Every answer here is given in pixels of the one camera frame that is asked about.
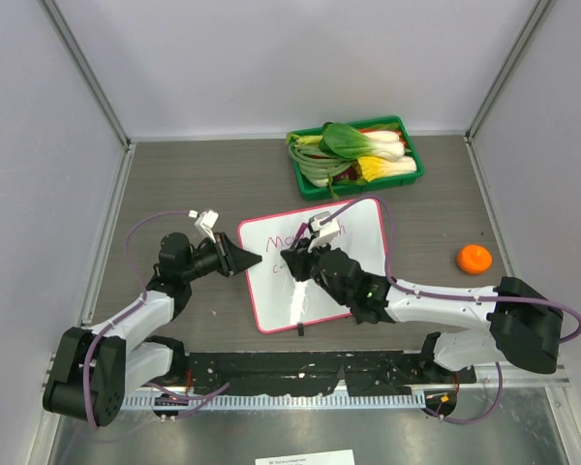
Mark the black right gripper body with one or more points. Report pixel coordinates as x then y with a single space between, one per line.
315 269

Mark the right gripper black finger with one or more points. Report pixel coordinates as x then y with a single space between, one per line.
302 247
297 263

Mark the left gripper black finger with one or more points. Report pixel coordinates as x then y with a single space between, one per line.
241 260
232 242

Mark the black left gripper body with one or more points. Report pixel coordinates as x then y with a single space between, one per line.
224 264

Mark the magenta capped whiteboard marker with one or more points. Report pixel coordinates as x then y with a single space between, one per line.
299 234

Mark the pink framed whiteboard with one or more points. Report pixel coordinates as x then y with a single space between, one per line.
279 302

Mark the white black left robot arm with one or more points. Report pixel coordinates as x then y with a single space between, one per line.
96 367

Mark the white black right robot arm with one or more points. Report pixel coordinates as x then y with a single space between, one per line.
509 322

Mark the green plastic tray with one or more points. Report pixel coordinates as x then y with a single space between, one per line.
312 193

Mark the green long beans bundle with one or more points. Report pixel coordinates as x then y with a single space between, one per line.
318 164

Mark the yellow leaf cabbage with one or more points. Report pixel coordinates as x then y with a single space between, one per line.
374 168

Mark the green bok choy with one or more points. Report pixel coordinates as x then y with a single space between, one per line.
348 143

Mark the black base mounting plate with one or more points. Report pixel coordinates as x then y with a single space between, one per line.
365 373

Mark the red chili pepper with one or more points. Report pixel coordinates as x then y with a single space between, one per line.
384 135

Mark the orange ball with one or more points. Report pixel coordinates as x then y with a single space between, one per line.
474 259

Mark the white paper label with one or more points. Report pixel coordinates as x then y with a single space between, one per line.
337 457

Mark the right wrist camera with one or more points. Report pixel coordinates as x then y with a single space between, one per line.
323 229

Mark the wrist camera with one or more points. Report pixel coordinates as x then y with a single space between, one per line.
323 229
205 221

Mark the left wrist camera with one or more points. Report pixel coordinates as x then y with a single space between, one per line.
205 221

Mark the grey slotted cable duct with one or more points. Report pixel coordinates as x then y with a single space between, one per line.
148 399

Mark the left aluminium frame post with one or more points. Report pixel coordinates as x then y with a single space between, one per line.
70 42

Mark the aluminium frame post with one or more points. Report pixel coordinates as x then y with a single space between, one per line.
70 42
538 14

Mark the right aluminium frame post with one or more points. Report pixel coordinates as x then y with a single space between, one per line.
538 14

